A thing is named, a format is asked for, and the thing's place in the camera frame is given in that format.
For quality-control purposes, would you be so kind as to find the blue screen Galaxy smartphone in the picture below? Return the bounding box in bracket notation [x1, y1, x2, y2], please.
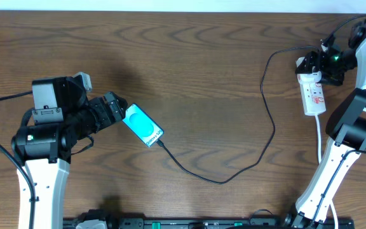
[123, 103, 164, 148]

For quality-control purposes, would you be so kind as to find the black charging cable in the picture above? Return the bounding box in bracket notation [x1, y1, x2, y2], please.
[156, 46, 322, 185]

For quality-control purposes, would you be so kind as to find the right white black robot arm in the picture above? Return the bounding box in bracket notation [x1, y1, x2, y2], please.
[283, 15, 366, 228]

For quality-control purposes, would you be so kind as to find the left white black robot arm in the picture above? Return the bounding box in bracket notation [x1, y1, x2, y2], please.
[11, 73, 128, 228]

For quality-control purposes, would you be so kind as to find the white USB charger adapter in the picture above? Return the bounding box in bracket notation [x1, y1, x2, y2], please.
[297, 72, 322, 85]

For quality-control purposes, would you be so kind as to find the white power strip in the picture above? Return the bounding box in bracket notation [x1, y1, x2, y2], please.
[295, 57, 327, 117]

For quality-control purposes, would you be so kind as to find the black mounting rail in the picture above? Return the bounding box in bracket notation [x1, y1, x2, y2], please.
[63, 209, 355, 229]

